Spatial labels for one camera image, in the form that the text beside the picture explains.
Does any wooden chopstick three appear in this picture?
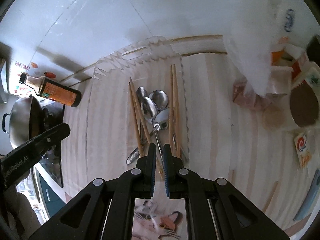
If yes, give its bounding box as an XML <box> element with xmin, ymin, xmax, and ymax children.
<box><xmin>169</xmin><ymin>65</ymin><xmax>174</xmax><ymax>150</ymax></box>

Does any small steel spoon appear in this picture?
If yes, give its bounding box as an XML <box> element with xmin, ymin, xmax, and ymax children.
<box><xmin>136</xmin><ymin>86</ymin><xmax>148</xmax><ymax>104</ymax></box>

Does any wooden chopstick two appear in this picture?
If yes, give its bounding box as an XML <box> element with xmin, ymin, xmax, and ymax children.
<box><xmin>129</xmin><ymin>78</ymin><xmax>164</xmax><ymax>180</ymax></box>

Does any soy sauce bottle orange label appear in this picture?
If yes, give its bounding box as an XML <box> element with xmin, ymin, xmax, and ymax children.
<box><xmin>19</xmin><ymin>73</ymin><xmax>82</xmax><ymax>107</ymax></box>

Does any wooden chopstick one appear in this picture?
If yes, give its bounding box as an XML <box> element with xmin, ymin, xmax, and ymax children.
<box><xmin>129</xmin><ymin>82</ymin><xmax>143</xmax><ymax>157</ymax></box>

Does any round steel spoon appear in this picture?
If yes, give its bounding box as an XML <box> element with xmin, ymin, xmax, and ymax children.
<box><xmin>149</xmin><ymin>90</ymin><xmax>169</xmax><ymax>111</ymax></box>

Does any clear plastic organizer bin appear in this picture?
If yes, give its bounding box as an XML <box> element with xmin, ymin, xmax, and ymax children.
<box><xmin>86</xmin><ymin>36</ymin><xmax>189</xmax><ymax>171</ymax></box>

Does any blue smartphone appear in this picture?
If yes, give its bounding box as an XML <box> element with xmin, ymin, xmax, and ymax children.
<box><xmin>293</xmin><ymin>168</ymin><xmax>319</xmax><ymax>221</ymax></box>

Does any steel wok with lid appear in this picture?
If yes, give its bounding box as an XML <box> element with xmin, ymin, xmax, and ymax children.
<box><xmin>2</xmin><ymin>95</ymin><xmax>50</xmax><ymax>149</ymax></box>

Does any striped cat table mat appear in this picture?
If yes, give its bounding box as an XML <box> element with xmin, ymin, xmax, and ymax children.
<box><xmin>61</xmin><ymin>53</ymin><xmax>319</xmax><ymax>239</ymax></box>

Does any small seasoning packet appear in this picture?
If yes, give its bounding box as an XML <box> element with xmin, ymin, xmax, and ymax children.
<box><xmin>294</xmin><ymin>132</ymin><xmax>312</xmax><ymax>168</ymax></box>

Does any white plastic bag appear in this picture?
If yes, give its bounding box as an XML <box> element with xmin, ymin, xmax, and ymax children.
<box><xmin>223</xmin><ymin>0</ymin><xmax>296</xmax><ymax>96</ymax></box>

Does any wooden chopstick four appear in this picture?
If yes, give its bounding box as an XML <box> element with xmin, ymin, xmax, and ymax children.
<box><xmin>172</xmin><ymin>64</ymin><xmax>181</xmax><ymax>158</ymax></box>

